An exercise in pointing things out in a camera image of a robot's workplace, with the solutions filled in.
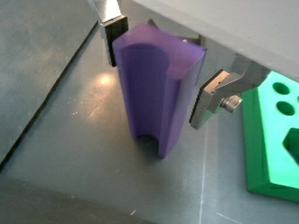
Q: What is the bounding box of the gripper right finger with green tape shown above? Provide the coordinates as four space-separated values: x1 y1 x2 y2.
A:
189 55 270 130

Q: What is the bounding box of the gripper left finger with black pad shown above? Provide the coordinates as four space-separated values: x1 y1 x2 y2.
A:
87 0 128 67

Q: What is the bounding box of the purple arch block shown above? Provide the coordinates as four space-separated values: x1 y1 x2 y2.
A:
113 24 205 158

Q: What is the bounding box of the green shape sorter board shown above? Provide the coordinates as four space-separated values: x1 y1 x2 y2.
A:
241 72 299 203

